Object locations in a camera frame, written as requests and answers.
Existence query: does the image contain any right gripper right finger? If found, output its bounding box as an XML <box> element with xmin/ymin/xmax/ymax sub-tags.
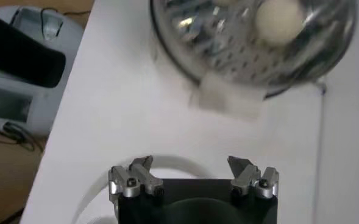
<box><xmin>227</xmin><ymin>155</ymin><xmax>280</xmax><ymax>200</ymax></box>

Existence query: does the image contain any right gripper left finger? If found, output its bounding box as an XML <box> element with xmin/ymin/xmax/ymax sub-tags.
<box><xmin>108</xmin><ymin>155</ymin><xmax>165</xmax><ymax>201</ymax></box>

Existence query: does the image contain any perforated steel steamer basket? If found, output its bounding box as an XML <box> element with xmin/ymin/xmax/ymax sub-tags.
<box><xmin>150</xmin><ymin>0</ymin><xmax>358</xmax><ymax>121</ymax></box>

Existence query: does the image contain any white round plate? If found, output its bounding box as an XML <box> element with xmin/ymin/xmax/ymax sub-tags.
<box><xmin>71</xmin><ymin>154</ymin><xmax>210</xmax><ymax>224</ymax></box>

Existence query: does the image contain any white grey appliance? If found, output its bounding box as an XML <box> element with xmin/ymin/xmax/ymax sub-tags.
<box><xmin>0</xmin><ymin>5</ymin><xmax>85</xmax><ymax>138</ymax></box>

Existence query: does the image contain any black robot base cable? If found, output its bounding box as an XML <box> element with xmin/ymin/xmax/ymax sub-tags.
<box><xmin>0</xmin><ymin>118</ymin><xmax>45</xmax><ymax>153</ymax></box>

